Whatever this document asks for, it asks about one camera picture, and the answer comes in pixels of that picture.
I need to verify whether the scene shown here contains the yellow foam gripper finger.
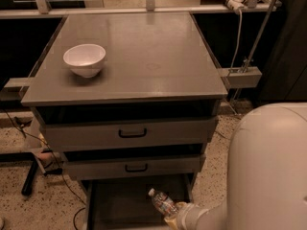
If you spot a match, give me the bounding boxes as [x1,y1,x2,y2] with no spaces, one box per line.
[164,202,187,230]

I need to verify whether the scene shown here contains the clear plastic water bottle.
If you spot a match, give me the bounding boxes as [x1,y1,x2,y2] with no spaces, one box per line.
[148,188,178,217]

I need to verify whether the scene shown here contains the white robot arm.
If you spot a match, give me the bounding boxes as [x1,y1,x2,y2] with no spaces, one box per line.
[165,103,307,230]

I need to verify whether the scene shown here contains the grey bottom drawer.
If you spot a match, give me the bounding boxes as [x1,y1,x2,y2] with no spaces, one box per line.
[83,174,192,230]

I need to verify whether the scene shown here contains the grey drawer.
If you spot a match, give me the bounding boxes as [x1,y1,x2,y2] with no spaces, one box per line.
[83,174,192,230]
[41,117,217,151]
[65,155,205,180]

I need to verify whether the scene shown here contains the grey middle drawer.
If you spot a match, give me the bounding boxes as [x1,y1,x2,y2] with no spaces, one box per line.
[65,155,205,180]

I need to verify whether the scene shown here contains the grey drawer cabinet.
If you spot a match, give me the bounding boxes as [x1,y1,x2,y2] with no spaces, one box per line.
[20,11,228,230]

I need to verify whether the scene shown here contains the grey top drawer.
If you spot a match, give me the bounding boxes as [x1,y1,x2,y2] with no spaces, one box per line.
[41,117,217,151]

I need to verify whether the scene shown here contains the black cylindrical leg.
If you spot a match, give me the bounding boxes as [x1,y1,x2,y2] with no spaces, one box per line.
[21,160,38,196]

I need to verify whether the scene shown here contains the white ceramic bowl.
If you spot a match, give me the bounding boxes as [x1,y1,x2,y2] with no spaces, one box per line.
[63,44,106,78]

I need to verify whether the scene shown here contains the dark cabinet at right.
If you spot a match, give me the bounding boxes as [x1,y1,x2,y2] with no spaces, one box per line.
[254,0,307,105]

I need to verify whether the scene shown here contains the metal diagonal rod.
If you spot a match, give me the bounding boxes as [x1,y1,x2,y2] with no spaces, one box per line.
[240,0,277,73]

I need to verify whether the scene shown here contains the black middle drawer handle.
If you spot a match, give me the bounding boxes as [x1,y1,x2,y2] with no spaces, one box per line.
[125,164,148,173]

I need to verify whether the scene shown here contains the black drawer handle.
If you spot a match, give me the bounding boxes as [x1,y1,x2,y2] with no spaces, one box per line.
[125,164,148,173]
[118,128,147,139]

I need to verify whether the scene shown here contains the black floor cable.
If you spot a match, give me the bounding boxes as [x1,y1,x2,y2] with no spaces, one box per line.
[2,108,87,230]

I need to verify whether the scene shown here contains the black top drawer handle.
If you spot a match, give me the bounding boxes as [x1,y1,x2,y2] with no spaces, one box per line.
[118,128,147,139]

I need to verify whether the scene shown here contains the grey metal side bracket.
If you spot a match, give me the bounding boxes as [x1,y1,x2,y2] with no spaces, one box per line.
[218,67,262,89]

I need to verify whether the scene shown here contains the white power cable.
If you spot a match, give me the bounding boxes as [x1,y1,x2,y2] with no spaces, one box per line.
[214,9,249,142]

